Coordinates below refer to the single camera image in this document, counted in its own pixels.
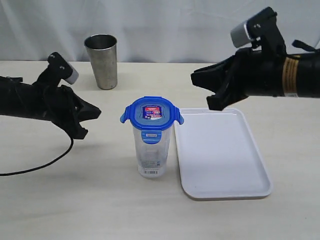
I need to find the blue container lid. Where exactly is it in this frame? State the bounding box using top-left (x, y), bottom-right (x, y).
top-left (120, 96), bottom-right (184, 145)

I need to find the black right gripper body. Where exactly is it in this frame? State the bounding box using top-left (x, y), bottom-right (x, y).
top-left (232, 6), bottom-right (287, 97)

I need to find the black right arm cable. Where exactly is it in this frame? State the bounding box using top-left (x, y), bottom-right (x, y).
top-left (291, 39), bottom-right (320, 54)

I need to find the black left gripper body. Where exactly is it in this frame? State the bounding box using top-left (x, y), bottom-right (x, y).
top-left (32, 51), bottom-right (80, 125)

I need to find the white plastic tray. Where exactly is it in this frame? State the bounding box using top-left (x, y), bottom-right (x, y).
top-left (174, 107), bottom-right (273, 201)

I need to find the white backdrop curtain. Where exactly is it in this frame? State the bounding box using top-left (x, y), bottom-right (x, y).
top-left (0, 0), bottom-right (320, 63)

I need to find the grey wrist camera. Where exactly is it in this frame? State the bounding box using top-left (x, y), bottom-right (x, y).
top-left (230, 21), bottom-right (252, 48)
top-left (65, 64), bottom-right (79, 85)

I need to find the clear plastic container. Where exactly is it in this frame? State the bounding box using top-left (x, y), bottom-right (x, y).
top-left (133, 127), bottom-right (172, 179)

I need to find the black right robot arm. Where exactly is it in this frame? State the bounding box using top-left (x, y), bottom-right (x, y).
top-left (156, 7), bottom-right (320, 111)

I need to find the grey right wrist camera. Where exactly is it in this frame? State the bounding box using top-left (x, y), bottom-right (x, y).
top-left (230, 21), bottom-right (252, 48)

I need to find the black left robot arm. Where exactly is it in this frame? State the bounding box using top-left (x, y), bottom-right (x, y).
top-left (0, 52), bottom-right (242, 140)

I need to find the stainless steel cup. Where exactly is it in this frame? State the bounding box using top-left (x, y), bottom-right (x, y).
top-left (84, 34), bottom-right (118, 90)

